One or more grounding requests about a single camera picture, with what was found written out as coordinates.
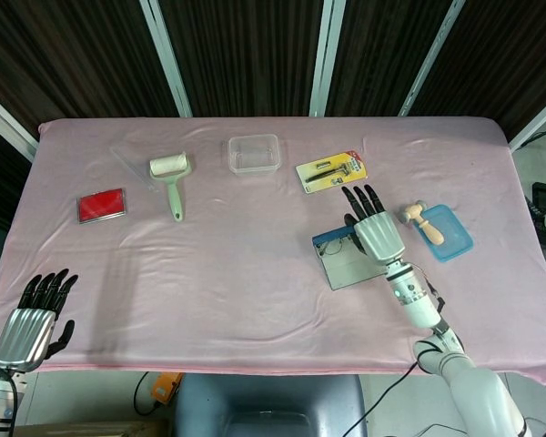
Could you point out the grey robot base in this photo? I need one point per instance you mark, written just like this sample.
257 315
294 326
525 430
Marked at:
268 405

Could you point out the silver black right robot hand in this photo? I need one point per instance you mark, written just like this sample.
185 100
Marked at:
380 236

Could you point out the dark blue glasses case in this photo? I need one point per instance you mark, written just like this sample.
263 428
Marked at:
346 268

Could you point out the white metal post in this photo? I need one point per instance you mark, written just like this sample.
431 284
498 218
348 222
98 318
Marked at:
327 54
166 59
9 120
430 59
537 120

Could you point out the green lint roller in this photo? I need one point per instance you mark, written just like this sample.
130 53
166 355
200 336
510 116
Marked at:
175 196

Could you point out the clear plastic food container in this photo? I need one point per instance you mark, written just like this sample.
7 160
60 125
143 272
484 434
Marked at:
254 155

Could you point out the light blue tray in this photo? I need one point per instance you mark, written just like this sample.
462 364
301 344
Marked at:
455 241

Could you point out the red stamp ink pad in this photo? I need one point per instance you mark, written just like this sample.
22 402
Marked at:
101 206

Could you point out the orange plastic device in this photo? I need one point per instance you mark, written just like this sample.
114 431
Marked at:
166 387

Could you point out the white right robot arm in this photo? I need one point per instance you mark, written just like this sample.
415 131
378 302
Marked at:
473 387

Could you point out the pink tablecloth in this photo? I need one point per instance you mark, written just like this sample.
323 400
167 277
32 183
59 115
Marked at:
255 273

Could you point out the razor in yellow blister pack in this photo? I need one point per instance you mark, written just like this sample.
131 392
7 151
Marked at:
332 173

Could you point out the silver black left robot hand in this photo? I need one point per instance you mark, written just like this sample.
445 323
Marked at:
25 337

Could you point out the thin metal-frame eyeglasses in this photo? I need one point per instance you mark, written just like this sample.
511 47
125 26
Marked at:
334 248

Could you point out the wooden massage hammer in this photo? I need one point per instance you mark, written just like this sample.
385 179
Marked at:
430 230

